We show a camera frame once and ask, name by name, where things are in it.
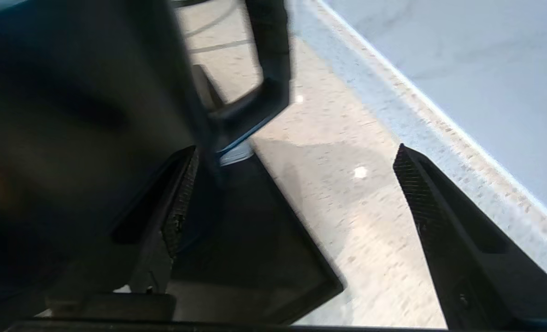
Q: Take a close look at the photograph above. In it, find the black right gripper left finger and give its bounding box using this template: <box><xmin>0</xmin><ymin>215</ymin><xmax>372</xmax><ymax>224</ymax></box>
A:
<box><xmin>112</xmin><ymin>147</ymin><xmax>201</xmax><ymax>294</ymax></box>

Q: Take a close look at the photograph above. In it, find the black serving tray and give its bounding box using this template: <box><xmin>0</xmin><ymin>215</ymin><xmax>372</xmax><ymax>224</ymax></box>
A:
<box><xmin>163</xmin><ymin>152</ymin><xmax>345</xmax><ymax>326</ymax></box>

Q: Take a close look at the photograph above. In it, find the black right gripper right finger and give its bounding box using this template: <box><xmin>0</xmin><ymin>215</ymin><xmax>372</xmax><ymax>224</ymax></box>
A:
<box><xmin>393</xmin><ymin>144</ymin><xmax>547</xmax><ymax>331</ymax></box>

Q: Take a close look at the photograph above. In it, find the black electric kettle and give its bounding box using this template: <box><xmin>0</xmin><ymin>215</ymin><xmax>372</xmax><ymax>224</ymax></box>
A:
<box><xmin>0</xmin><ymin>0</ymin><xmax>292</xmax><ymax>319</ymax></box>

